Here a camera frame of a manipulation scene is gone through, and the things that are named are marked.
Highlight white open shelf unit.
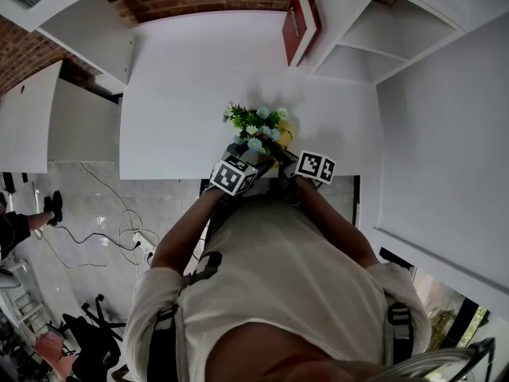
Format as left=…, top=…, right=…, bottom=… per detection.
left=305, top=0, right=509, bottom=85

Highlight grey black shoulder strap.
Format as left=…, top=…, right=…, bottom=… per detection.
left=386, top=301, right=414, bottom=368
left=149, top=304, right=180, bottom=382

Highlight artificial flower plant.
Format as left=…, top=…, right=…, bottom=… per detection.
left=222, top=101, right=291, bottom=162

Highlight person's right forearm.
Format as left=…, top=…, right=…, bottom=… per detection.
left=293, top=175, right=379, bottom=268

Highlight person's left forearm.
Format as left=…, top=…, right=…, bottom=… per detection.
left=150, top=187, right=223, bottom=272

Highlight person's torso white shirt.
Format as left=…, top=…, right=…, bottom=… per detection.
left=122, top=195, right=433, bottom=382

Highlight white power strip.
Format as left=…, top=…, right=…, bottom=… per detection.
left=130, top=231, right=157, bottom=256

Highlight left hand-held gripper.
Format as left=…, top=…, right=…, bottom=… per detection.
left=202, top=142, right=276, bottom=198

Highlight black cable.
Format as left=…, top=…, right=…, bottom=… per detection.
left=37, top=224, right=140, bottom=254

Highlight white side cabinet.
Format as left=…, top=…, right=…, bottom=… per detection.
left=0, top=60, right=122, bottom=174

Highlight white cable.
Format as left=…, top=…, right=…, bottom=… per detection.
left=79, top=162, right=160, bottom=294

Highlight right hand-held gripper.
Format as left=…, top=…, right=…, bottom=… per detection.
left=273, top=146, right=338, bottom=203

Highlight white shelf unit with cabinet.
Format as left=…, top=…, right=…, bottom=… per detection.
left=0, top=0, right=138, bottom=95

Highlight dark framed window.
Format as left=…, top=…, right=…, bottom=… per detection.
left=413, top=267, right=492, bottom=349

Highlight yellow cloth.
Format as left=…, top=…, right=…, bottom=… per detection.
left=258, top=118, right=298, bottom=170

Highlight black office chair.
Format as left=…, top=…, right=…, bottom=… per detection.
left=59, top=294, right=128, bottom=382

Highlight person's eyeglasses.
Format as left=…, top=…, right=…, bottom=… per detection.
left=369, top=337, right=498, bottom=382

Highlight red book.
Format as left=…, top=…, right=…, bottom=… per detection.
left=281, top=0, right=322, bottom=68

